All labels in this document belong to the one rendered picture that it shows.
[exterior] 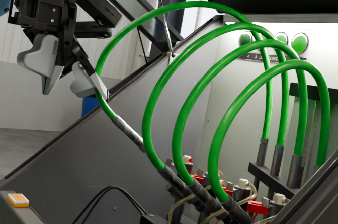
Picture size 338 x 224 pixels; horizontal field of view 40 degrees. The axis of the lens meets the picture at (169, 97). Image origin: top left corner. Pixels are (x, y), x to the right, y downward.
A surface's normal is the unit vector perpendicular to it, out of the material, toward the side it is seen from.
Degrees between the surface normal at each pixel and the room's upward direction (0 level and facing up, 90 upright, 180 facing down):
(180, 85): 90
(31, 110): 90
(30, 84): 90
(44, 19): 90
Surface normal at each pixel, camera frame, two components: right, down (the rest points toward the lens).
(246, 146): -0.82, -0.11
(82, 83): -0.02, -0.21
